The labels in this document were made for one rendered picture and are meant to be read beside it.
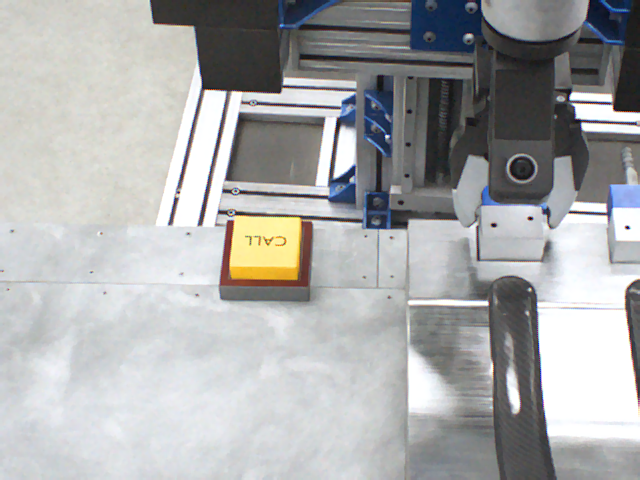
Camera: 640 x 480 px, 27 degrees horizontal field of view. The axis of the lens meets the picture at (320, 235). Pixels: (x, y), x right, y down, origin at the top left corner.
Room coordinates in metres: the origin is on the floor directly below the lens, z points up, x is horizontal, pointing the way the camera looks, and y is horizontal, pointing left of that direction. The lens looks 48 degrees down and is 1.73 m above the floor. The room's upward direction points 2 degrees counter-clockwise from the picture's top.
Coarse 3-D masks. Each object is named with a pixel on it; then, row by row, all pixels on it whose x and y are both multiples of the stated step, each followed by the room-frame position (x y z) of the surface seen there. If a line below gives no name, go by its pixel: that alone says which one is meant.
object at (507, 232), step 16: (480, 208) 0.75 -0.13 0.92; (496, 208) 0.75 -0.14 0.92; (512, 208) 0.75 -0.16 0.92; (528, 208) 0.75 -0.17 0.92; (480, 224) 0.74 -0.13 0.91; (496, 224) 0.73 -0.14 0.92; (512, 224) 0.73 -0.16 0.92; (528, 224) 0.73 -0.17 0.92; (480, 240) 0.73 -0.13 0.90; (496, 240) 0.72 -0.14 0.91; (512, 240) 0.72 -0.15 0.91; (528, 240) 0.72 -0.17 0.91; (480, 256) 0.72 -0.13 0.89; (496, 256) 0.72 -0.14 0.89; (512, 256) 0.72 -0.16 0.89; (528, 256) 0.72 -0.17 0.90
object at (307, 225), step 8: (232, 224) 0.83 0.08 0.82; (304, 224) 0.83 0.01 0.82; (232, 232) 0.82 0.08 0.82; (304, 232) 0.82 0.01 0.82; (232, 240) 0.81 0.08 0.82; (304, 240) 0.81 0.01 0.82; (224, 248) 0.80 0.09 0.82; (304, 248) 0.80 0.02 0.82; (224, 256) 0.79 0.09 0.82; (304, 256) 0.79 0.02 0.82; (224, 264) 0.78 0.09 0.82; (304, 264) 0.78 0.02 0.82; (224, 272) 0.77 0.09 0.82; (304, 272) 0.77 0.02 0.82; (224, 280) 0.77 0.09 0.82; (232, 280) 0.77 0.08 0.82; (240, 280) 0.77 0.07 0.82; (248, 280) 0.76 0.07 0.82; (256, 280) 0.76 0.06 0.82; (264, 280) 0.76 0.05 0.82; (272, 280) 0.76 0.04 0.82; (280, 280) 0.76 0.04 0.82; (288, 280) 0.76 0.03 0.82; (296, 280) 0.76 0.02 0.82; (304, 280) 0.76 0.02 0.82
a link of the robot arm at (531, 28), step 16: (496, 0) 0.74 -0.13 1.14; (512, 0) 0.73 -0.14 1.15; (528, 0) 0.73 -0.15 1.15; (544, 0) 0.73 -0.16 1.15; (560, 0) 0.73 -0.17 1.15; (576, 0) 0.73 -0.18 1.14; (496, 16) 0.74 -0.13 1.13; (512, 16) 0.73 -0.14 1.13; (528, 16) 0.73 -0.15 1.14; (544, 16) 0.73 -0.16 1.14; (560, 16) 0.73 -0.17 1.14; (576, 16) 0.74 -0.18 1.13; (512, 32) 0.73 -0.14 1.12; (528, 32) 0.73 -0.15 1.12; (544, 32) 0.73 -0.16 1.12; (560, 32) 0.73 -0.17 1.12
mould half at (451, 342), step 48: (432, 240) 0.74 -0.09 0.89; (576, 240) 0.74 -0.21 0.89; (432, 288) 0.69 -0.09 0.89; (480, 288) 0.69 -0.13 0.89; (576, 288) 0.69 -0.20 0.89; (624, 288) 0.69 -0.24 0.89; (432, 336) 0.65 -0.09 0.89; (480, 336) 0.64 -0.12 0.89; (576, 336) 0.64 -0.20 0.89; (624, 336) 0.64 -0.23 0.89; (432, 384) 0.60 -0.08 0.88; (480, 384) 0.60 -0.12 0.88; (576, 384) 0.60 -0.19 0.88; (624, 384) 0.60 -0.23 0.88; (432, 432) 0.56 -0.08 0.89; (480, 432) 0.56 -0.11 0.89; (576, 432) 0.55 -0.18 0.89; (624, 432) 0.55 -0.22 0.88
